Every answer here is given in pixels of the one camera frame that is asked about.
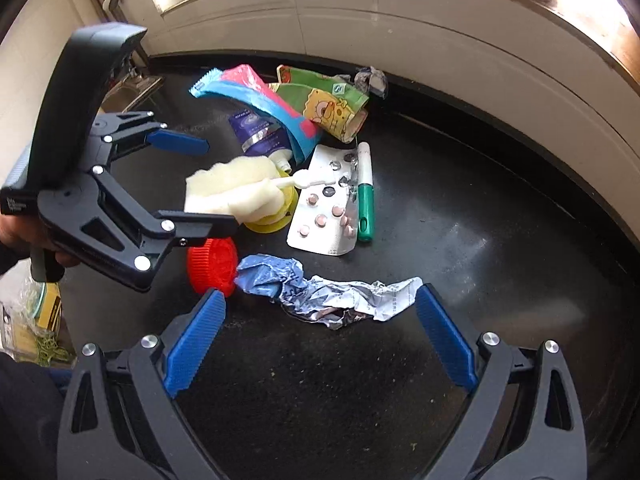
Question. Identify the person's left hand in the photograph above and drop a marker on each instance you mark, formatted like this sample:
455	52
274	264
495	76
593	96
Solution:
12	230

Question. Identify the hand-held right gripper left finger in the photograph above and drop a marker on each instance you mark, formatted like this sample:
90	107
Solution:
195	345

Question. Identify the yellow tape spool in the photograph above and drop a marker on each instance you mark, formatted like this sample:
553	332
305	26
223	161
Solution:
270	223

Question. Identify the crumpled blue silver wrapper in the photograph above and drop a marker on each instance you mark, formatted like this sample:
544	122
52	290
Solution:
350	300

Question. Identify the green snack packet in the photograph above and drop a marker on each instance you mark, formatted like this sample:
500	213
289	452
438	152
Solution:
310	77

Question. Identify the silver pill blister pack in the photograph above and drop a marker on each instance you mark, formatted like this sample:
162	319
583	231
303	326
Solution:
320	230

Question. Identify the white plastic stick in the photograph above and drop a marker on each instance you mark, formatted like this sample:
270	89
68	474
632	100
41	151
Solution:
325	182

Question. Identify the purple toothpaste tube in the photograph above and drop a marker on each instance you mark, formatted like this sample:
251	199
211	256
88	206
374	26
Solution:
255	132

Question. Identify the crumpled grey wrapper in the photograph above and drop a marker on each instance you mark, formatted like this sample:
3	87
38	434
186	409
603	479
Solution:
372	80

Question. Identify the green beans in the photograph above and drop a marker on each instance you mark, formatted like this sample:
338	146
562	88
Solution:
47	347

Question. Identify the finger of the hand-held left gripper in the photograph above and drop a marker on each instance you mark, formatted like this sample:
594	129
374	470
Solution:
200	225
177	141

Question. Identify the person's dark clothing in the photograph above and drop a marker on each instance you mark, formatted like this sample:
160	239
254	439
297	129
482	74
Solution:
25	420

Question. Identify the white foam sponge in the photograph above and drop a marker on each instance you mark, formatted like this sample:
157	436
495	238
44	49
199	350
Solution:
225	185

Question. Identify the person's left forearm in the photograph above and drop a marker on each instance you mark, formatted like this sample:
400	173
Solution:
10	260

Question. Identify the green white pen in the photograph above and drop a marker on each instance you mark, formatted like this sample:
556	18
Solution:
365	205

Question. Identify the red bottle cap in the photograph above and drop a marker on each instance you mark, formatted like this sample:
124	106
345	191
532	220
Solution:
215	260

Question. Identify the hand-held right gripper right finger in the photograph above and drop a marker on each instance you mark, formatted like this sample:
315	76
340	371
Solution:
445	340

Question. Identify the blue pink wrapper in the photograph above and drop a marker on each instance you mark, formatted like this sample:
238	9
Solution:
280	105

